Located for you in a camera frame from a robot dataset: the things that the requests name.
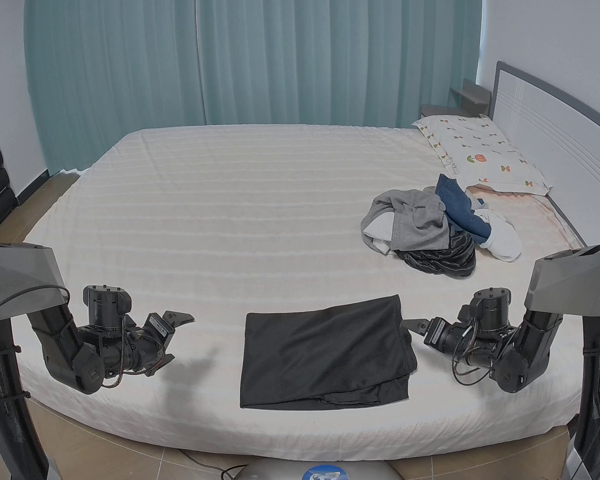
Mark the black T-shirt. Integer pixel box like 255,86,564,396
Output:
239,294,419,410

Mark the pile of clothes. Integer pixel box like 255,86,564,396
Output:
360,173,523,280

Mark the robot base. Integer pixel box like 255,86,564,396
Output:
232,458,396,480

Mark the grey bedside table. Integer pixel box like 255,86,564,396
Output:
420,79,492,118

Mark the bed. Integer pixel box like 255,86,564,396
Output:
0,60,600,461

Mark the white printed pillow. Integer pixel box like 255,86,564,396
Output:
412,114,554,197

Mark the black cable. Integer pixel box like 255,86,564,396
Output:
180,448,251,480

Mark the blue-green curtain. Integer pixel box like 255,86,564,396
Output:
24,0,206,177
197,0,486,129

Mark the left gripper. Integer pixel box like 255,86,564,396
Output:
125,310,196,377

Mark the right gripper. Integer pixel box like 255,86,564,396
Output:
402,316,470,355

